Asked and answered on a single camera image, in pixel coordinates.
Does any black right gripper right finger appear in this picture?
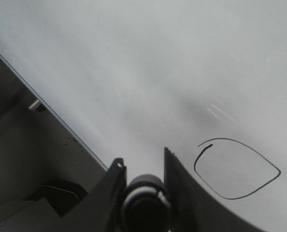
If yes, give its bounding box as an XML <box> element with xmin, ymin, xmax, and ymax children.
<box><xmin>164</xmin><ymin>147</ymin><xmax>262</xmax><ymax>232</ymax></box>

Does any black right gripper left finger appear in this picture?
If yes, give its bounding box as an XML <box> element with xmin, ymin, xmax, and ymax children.
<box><xmin>61</xmin><ymin>158</ymin><xmax>126</xmax><ymax>232</ymax></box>

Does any black marker cap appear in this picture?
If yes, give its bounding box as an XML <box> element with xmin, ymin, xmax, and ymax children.
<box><xmin>120</xmin><ymin>174</ymin><xmax>172</xmax><ymax>232</ymax></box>

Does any black drawn zero outline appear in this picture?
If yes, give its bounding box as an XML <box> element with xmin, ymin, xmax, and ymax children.
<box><xmin>193</xmin><ymin>138</ymin><xmax>282</xmax><ymax>200</ymax></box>

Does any grey whiteboard tray bracket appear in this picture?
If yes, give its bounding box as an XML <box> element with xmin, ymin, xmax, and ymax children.
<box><xmin>28</xmin><ymin>99</ymin><xmax>47</xmax><ymax>112</ymax></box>

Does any white whiteboard with aluminium frame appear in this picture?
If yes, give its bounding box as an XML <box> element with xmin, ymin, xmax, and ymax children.
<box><xmin>0</xmin><ymin>0</ymin><xmax>287</xmax><ymax>232</ymax></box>

